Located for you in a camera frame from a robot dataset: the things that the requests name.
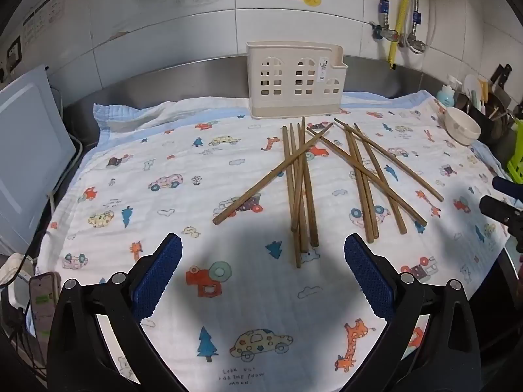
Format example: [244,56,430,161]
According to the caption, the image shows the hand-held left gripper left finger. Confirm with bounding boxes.
[48,233,189,392]

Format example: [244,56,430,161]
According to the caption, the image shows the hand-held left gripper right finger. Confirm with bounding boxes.
[344,234,481,392]

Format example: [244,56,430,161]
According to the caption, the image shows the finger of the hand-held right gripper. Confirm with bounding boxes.
[479,195,523,254]
[492,175,523,193]

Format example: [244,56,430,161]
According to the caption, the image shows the set of wooden chopsticks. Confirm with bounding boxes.
[212,116,445,269]

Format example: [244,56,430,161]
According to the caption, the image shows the beige plastic utensil holder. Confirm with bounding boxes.
[246,41,348,120]

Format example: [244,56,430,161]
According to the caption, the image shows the green plastic rack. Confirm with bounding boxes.
[506,118,523,185]

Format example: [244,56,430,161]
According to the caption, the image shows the dark utensil pot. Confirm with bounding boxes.
[457,90,509,144]

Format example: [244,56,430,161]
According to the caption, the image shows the white ceramic bowl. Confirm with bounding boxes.
[445,107,482,145]

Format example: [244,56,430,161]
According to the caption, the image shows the light blue pump bottle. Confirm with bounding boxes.
[436,85,457,109]

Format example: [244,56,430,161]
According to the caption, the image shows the white printed cartoon cloth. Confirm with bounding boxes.
[26,96,509,392]

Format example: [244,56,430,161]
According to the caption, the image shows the smartphone with lit screen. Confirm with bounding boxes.
[29,271,62,350]

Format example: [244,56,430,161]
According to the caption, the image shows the metal water valve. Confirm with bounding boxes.
[370,20,428,55]

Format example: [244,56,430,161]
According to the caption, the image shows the yellow gas pipe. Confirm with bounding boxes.
[386,0,418,70]

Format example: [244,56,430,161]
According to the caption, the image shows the black handled knife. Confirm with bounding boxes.
[489,64,513,92]

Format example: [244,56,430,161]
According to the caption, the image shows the black cables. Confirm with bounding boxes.
[0,304,47,380]

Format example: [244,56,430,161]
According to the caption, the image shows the wall socket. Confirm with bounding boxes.
[5,37,23,68]

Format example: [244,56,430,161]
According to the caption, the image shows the printed wall label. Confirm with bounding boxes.
[22,0,66,45]

